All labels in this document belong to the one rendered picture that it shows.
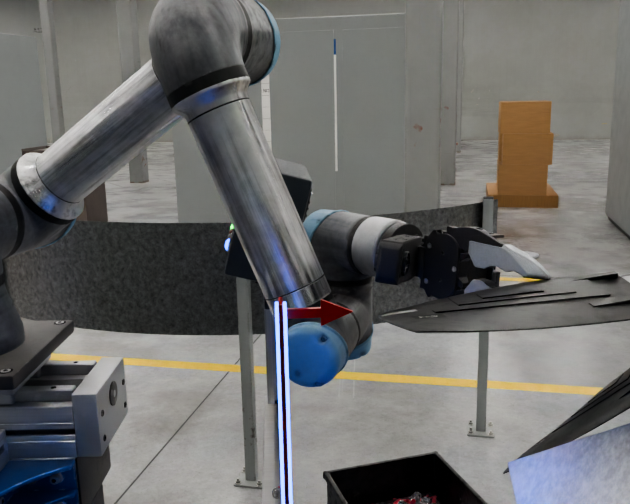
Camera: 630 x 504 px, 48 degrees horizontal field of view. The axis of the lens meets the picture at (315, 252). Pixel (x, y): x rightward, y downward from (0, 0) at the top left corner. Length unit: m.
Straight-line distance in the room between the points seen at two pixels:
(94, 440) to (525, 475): 0.55
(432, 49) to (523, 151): 4.00
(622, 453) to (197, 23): 0.60
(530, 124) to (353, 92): 2.73
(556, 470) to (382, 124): 6.02
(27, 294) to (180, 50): 2.17
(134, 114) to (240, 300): 1.52
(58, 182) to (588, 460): 0.76
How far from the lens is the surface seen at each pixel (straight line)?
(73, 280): 2.70
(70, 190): 1.06
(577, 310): 0.63
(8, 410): 1.03
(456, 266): 0.77
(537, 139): 8.71
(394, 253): 0.73
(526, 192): 8.77
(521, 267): 0.73
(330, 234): 0.90
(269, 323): 1.17
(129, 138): 1.00
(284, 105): 6.81
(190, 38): 0.81
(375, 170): 6.69
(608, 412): 0.83
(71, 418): 1.00
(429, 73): 4.89
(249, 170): 0.79
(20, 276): 2.90
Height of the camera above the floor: 1.37
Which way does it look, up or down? 13 degrees down
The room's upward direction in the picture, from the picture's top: 1 degrees counter-clockwise
